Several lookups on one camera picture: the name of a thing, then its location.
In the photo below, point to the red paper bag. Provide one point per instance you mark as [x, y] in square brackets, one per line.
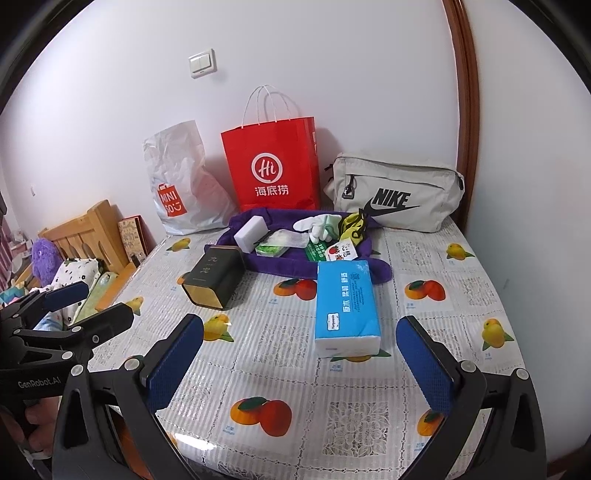
[272, 166]

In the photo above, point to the clear plastic tissue pack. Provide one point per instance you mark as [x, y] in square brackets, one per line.
[281, 242]

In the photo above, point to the person's left hand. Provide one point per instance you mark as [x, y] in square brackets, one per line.
[40, 417]

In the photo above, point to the pink striped curtain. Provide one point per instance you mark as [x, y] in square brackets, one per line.
[3, 240]

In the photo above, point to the red and white packet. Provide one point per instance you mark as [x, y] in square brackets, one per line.
[340, 253]

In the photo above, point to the wooden headboard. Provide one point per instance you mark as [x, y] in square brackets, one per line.
[92, 230]

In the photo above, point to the white glove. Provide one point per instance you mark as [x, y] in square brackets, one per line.
[316, 228]

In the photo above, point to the white sponge block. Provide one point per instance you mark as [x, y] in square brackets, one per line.
[251, 235]

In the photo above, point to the white light switch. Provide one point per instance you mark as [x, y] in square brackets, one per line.
[202, 64]

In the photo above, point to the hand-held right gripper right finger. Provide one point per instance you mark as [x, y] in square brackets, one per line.
[425, 369]

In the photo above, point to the fruit print tablecloth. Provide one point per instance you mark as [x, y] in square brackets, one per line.
[295, 392]

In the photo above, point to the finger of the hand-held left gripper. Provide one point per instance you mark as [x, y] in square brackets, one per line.
[67, 295]
[101, 325]

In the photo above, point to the purple plush toy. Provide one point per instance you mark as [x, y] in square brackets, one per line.
[44, 258]

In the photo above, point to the blue tissue pack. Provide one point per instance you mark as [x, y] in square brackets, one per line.
[346, 309]

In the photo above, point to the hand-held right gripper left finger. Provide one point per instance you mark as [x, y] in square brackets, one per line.
[173, 364]

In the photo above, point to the white plastic shopping bag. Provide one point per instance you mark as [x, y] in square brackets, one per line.
[184, 184]

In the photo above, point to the white dotted pillow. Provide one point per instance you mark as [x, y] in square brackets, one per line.
[74, 281]

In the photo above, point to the brown wooden door frame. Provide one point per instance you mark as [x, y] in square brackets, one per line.
[466, 115]

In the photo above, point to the purple towel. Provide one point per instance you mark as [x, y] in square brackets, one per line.
[295, 266]

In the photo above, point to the green snack packet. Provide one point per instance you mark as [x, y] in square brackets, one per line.
[317, 251]

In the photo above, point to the grey waist bag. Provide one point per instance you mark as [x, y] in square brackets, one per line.
[392, 194]

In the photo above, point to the dark green tea tin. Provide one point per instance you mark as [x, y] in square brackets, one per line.
[214, 277]

